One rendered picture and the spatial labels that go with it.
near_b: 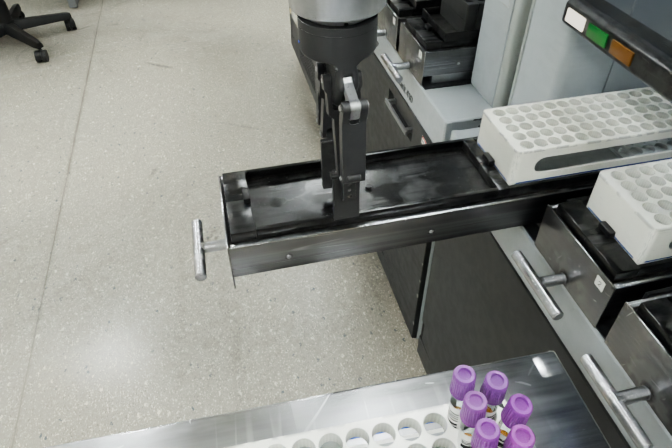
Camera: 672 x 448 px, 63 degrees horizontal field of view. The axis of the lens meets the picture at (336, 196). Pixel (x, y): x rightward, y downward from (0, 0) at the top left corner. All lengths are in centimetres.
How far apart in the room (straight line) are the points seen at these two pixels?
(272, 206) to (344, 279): 99
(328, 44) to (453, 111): 52
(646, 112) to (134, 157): 180
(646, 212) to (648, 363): 15
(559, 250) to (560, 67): 26
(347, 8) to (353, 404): 33
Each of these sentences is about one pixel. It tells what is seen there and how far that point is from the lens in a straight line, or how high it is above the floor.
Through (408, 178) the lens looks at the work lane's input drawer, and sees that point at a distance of 72.
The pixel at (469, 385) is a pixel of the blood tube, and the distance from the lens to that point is 38.
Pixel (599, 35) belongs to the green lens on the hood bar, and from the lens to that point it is 72.
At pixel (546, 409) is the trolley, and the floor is 82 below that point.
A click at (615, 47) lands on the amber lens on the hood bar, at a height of 98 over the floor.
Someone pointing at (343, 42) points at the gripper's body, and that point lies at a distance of 51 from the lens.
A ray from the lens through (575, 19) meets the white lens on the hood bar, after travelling 75.
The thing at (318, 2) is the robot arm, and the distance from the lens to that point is 49.
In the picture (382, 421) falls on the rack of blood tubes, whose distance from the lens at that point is 42.
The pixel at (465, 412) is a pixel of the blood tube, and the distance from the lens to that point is 37.
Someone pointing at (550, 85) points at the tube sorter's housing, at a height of 86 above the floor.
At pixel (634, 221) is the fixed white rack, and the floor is 85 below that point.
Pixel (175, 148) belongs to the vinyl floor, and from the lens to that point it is 223.
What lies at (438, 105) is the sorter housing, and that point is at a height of 73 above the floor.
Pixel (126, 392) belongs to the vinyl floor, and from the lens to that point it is 153.
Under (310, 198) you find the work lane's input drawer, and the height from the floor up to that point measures 80.
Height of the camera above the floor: 125
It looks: 41 degrees down
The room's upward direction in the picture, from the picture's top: straight up
